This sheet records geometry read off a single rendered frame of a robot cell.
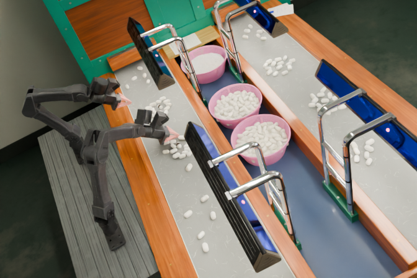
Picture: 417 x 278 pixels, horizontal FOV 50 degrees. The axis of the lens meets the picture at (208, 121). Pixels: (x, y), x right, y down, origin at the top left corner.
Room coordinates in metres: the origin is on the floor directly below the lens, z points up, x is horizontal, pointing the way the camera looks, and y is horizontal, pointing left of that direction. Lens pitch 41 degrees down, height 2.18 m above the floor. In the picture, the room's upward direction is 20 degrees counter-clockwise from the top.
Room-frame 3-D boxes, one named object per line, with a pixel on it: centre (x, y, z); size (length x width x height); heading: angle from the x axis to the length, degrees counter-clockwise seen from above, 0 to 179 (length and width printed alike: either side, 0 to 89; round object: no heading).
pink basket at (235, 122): (1.68, -0.15, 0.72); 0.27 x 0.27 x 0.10
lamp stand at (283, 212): (0.96, -0.06, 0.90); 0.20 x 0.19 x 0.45; 8
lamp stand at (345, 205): (1.01, -0.45, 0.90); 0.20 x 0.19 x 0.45; 8
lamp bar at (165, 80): (1.91, 0.16, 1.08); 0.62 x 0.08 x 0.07; 8
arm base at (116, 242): (1.26, 0.55, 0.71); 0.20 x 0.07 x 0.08; 13
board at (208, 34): (2.33, -0.06, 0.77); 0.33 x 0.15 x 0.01; 98
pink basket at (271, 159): (1.40, -0.19, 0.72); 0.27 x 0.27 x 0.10
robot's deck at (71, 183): (1.61, 0.38, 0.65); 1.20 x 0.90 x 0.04; 13
